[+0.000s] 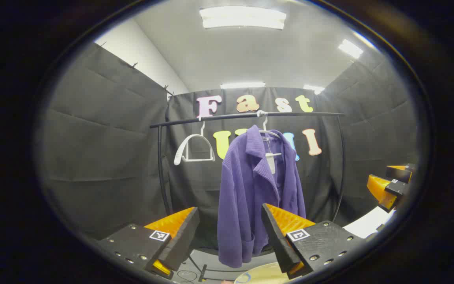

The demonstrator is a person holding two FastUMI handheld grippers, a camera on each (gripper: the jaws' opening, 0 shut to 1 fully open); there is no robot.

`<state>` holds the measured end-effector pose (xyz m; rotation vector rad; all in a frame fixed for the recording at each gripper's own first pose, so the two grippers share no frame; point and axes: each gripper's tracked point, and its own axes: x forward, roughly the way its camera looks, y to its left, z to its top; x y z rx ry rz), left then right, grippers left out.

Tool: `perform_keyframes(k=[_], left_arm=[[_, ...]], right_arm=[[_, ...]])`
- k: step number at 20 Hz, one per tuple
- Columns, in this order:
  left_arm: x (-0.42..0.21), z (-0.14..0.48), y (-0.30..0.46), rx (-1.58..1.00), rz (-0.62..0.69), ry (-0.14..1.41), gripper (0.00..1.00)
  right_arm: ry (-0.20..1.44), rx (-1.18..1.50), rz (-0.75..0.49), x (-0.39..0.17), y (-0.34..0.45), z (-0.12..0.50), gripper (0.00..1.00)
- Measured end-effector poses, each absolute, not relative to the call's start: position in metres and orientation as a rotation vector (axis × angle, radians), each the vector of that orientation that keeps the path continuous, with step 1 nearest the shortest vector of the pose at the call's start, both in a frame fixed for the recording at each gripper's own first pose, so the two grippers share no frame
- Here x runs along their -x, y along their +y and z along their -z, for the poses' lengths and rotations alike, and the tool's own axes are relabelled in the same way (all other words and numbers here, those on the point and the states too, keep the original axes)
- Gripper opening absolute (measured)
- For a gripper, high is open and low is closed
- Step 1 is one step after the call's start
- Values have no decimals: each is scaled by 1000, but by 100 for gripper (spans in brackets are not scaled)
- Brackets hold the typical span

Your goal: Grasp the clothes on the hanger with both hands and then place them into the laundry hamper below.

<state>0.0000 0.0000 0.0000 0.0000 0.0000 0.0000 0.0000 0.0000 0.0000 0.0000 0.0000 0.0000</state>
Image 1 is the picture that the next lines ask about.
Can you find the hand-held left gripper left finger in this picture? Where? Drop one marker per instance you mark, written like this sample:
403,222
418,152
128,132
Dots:
183,240

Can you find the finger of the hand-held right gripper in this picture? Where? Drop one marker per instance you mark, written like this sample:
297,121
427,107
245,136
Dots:
398,173
380,191

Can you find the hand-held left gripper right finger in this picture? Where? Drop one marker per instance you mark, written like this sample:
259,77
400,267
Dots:
276,236

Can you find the round beige laundry hamper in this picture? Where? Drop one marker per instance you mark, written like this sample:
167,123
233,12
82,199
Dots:
262,275

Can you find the purple knit jacket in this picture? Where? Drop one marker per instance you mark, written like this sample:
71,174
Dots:
242,189

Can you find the white clothes hanger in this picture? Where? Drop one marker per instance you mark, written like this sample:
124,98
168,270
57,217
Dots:
265,125
179,151

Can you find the black metal clothes rack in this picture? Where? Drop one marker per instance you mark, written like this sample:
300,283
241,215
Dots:
235,116

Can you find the white flat panel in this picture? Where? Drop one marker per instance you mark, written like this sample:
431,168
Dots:
369,223

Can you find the white paper price tag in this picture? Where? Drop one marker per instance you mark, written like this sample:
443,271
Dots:
270,165

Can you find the small ceiling light panel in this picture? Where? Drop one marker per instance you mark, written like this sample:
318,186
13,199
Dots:
313,88
350,48
242,85

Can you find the black backdrop cloth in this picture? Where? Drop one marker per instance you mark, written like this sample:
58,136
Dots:
105,138

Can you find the large ceiling light panel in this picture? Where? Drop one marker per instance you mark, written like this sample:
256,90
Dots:
242,17

